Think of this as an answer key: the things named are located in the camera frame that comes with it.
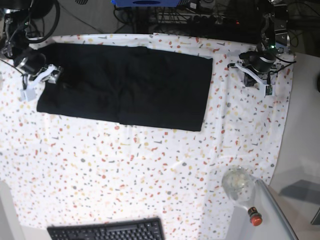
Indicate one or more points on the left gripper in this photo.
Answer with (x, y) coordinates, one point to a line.
(258, 67)

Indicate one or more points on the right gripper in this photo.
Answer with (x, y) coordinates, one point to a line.
(34, 64)

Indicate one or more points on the black t-shirt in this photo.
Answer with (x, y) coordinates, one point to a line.
(128, 85)

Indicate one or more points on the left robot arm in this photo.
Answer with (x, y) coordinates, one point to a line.
(274, 37)

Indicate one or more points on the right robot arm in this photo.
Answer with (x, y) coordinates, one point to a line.
(15, 18)

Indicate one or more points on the terrazzo pattern tablecloth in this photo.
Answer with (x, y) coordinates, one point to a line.
(61, 170)

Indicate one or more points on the clear glass bottle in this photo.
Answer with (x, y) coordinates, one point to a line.
(239, 186)

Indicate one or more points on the red bottle cap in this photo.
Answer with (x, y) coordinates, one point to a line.
(255, 217)

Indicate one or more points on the black computer keyboard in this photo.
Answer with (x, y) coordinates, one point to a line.
(143, 229)

